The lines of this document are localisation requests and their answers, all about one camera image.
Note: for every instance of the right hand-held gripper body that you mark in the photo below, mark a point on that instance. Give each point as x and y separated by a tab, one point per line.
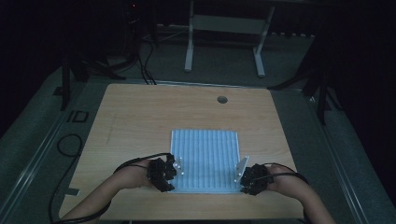
253	180

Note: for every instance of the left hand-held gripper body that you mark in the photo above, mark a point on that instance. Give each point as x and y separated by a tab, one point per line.
160	175

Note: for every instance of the blue striped cloth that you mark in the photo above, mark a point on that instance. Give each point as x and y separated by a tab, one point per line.
205	155

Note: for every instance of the grey tape strip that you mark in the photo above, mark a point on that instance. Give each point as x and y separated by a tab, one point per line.
72	192

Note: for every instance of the black metal stand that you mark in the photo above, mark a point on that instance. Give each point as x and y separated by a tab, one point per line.
67	81
320	93

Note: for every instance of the dark device with red light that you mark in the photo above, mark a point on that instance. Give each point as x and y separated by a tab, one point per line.
133	18

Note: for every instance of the white metal stand frame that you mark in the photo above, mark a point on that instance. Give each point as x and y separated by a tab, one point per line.
225	23

